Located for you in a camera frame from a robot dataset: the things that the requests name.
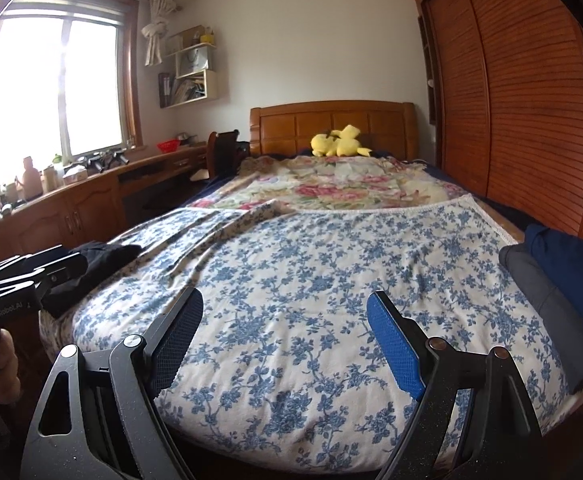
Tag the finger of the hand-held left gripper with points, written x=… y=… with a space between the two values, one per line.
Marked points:
x=63 y=275
x=41 y=256

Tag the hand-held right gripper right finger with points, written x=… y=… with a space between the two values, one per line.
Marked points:
x=396 y=345

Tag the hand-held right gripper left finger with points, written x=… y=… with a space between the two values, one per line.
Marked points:
x=179 y=340

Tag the blue blazer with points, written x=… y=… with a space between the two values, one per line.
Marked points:
x=566 y=280

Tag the person's left hand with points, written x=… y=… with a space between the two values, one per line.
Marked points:
x=6 y=370

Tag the black garment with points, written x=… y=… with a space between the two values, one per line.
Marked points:
x=96 y=265

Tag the long wooden desk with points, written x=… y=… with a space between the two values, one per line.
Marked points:
x=91 y=200

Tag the beige bottle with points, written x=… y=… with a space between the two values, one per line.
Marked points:
x=30 y=180

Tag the tissue box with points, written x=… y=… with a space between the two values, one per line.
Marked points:
x=73 y=175

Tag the green capped bottle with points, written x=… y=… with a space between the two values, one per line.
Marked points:
x=57 y=162

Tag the black gadget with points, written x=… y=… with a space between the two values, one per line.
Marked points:
x=101 y=160

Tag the blue floral bedspread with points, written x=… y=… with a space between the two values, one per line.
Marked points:
x=296 y=285

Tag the folded grey cloth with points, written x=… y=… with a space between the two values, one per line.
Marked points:
x=546 y=320

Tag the white paper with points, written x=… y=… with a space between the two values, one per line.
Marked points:
x=200 y=176

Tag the red bowl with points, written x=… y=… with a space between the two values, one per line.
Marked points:
x=169 y=146

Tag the wooden framed window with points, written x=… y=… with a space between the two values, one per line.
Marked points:
x=46 y=85

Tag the pink floral quilt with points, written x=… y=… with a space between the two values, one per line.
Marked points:
x=321 y=185

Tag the metal pot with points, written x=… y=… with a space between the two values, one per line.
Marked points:
x=185 y=137

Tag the wooden chair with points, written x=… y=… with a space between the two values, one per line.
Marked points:
x=221 y=152

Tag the black binder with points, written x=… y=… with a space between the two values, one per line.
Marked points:
x=165 y=90

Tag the yellow plush toy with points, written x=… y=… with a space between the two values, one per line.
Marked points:
x=336 y=145

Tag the wooden bed headboard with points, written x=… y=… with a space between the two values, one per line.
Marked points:
x=281 y=130

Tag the white paper bag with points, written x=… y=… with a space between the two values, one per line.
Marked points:
x=196 y=62

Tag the tied cream curtain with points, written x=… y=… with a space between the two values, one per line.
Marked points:
x=154 y=30

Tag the yellow shelf ornament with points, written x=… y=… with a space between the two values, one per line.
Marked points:
x=208 y=38

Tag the wooden slatted wardrobe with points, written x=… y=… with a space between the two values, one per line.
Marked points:
x=521 y=85

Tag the white wall shelf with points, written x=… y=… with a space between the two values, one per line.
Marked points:
x=217 y=85

